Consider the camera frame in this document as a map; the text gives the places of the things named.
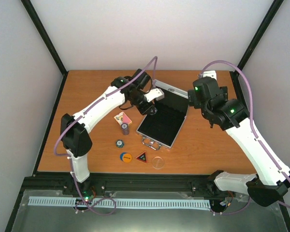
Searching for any aluminium poker case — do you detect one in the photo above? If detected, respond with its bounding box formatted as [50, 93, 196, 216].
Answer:
[136, 80, 189, 150]

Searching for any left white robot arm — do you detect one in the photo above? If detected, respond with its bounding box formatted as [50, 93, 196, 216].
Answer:
[55, 77, 164, 195]

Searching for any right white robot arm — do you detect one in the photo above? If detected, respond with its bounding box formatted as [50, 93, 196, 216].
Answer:
[188, 86, 290, 207]

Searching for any playing card deck box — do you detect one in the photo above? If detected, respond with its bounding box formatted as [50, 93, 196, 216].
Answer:
[114, 112, 132, 125]

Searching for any tall purple chip stack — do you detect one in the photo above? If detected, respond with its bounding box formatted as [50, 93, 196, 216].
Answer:
[121, 123, 130, 135]

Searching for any blue green chip stack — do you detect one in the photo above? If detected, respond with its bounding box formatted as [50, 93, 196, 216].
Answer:
[116, 140, 124, 148]

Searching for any red black triangular button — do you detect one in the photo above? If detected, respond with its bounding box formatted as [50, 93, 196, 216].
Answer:
[135, 151, 147, 163]

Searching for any clear round dealer button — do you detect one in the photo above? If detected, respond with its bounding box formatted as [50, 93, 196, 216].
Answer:
[152, 156, 164, 170]

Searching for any orange blue round button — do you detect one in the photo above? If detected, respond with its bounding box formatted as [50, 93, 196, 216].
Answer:
[120, 152, 132, 163]

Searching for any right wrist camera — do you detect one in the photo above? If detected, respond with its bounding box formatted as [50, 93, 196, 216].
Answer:
[193, 71, 219, 98]

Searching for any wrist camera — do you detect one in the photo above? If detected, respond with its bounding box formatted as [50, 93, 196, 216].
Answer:
[193, 71, 219, 98]
[145, 88, 164, 102]

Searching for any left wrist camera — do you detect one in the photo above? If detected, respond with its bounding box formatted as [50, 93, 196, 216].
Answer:
[145, 88, 164, 102]

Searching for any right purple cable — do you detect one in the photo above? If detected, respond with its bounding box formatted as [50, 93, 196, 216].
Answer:
[199, 59, 290, 216]

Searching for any black aluminium frame rail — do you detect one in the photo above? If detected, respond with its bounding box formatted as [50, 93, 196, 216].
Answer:
[21, 173, 280, 196]

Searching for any white slotted cable duct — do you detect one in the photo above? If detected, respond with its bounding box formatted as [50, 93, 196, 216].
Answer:
[28, 196, 210, 210]

